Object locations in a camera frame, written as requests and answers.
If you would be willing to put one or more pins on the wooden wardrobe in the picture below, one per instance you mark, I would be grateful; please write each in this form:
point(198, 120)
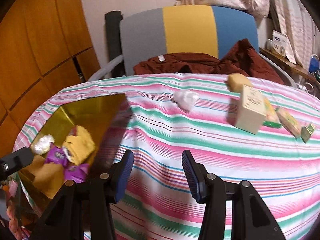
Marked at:
point(37, 42)

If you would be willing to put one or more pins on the wooden side shelf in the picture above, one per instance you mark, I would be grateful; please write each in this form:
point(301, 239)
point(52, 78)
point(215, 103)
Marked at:
point(287, 63)

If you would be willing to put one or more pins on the white blue printed box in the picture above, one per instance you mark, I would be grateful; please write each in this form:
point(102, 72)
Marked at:
point(279, 42)

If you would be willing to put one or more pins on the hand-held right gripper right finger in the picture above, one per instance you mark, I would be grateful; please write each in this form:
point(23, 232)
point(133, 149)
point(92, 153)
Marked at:
point(191, 175)

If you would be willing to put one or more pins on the black rolled mat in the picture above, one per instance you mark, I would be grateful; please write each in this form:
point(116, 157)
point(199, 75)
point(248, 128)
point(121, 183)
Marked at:
point(113, 37)

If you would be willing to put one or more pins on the grey yellow blue chair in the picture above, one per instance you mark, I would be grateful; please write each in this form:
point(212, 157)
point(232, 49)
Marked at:
point(187, 30)

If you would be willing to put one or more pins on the dark red garment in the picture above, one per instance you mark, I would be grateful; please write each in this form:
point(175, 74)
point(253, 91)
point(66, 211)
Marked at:
point(175, 65)

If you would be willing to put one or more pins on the hanging pink patterned curtain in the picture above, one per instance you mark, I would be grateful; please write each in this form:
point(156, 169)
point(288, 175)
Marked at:
point(295, 17)

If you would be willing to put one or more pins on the small white jar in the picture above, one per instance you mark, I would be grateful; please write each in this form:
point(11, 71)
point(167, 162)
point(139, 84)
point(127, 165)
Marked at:
point(269, 44)

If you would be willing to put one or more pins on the purple snack packet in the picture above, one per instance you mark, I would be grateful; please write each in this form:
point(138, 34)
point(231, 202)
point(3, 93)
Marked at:
point(57, 156)
point(75, 172)

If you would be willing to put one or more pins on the white ball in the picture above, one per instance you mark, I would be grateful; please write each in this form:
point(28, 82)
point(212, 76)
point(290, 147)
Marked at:
point(42, 143)

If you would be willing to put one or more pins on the white plastic bag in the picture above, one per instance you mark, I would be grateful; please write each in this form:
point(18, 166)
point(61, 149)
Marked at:
point(186, 100)

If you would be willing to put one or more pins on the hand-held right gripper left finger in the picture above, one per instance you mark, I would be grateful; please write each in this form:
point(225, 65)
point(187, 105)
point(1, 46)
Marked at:
point(123, 175)

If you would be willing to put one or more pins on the cream cardboard box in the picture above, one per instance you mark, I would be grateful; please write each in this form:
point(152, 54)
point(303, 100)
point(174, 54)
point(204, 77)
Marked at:
point(250, 112)

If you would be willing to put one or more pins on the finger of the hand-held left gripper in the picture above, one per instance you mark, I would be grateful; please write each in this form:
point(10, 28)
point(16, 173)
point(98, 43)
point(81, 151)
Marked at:
point(15, 161)

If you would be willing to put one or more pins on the white curved tube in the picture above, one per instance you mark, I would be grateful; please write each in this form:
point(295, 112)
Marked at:
point(309, 87)

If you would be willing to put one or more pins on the small green carton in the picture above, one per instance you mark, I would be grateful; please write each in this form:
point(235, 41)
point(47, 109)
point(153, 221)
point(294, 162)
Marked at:
point(308, 132)

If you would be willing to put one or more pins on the striped pink green tablecloth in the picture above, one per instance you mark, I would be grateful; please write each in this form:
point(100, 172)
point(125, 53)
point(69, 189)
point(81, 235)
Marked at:
point(175, 135)

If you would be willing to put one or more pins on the small blue fan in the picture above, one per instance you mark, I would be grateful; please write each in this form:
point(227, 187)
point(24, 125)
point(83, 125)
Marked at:
point(314, 63)

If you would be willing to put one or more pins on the gold metal tin box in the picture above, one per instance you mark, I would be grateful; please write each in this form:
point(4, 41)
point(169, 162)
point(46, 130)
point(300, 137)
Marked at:
point(82, 110)

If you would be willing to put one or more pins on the large yellow sponge block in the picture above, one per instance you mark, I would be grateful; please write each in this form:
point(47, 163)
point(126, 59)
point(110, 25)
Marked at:
point(80, 145)

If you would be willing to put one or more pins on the yellow green packet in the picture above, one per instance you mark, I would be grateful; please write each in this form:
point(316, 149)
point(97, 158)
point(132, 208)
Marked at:
point(272, 115)

